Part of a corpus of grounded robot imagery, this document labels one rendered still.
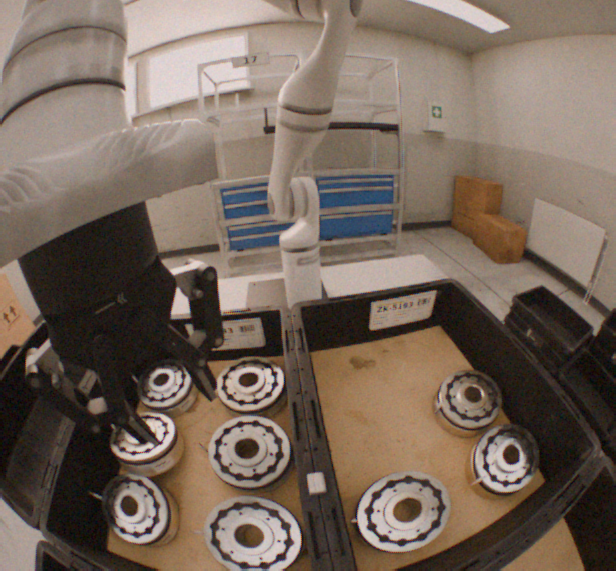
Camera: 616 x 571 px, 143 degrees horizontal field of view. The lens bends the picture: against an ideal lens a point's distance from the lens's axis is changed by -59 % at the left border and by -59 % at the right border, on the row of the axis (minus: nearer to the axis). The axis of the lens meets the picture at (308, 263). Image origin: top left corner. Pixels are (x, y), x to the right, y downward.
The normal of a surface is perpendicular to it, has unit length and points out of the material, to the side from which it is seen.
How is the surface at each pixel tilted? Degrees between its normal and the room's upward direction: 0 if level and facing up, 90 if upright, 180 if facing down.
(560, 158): 90
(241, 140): 90
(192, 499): 0
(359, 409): 0
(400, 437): 0
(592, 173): 90
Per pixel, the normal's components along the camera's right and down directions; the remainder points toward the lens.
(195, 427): -0.07, -0.89
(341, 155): 0.14, 0.44
